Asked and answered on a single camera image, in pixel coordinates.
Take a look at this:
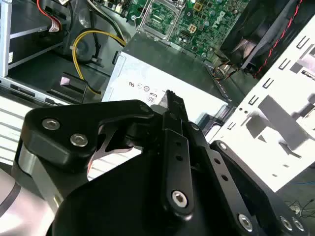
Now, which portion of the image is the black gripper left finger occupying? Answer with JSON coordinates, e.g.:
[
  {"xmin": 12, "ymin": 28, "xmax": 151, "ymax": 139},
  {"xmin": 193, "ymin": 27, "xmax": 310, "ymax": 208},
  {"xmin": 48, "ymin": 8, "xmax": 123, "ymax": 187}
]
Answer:
[{"xmin": 14, "ymin": 89, "xmax": 196, "ymax": 218}]

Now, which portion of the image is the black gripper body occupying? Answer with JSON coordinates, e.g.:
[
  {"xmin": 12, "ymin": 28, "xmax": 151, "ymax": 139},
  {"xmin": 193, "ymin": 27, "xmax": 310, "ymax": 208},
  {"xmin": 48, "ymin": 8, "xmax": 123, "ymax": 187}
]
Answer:
[{"xmin": 53, "ymin": 145, "xmax": 249, "ymax": 236}]

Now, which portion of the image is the metal socket cover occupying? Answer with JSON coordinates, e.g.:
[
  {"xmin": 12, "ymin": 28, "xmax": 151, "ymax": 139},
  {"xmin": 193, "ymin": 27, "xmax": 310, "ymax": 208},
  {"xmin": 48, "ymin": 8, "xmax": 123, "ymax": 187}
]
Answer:
[{"xmin": 134, "ymin": 0, "xmax": 183, "ymax": 42}]

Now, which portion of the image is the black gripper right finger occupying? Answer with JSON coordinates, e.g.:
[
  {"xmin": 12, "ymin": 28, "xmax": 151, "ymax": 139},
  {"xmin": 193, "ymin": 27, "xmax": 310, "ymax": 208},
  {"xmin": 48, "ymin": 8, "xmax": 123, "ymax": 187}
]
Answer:
[{"xmin": 182, "ymin": 97, "xmax": 311, "ymax": 236}]

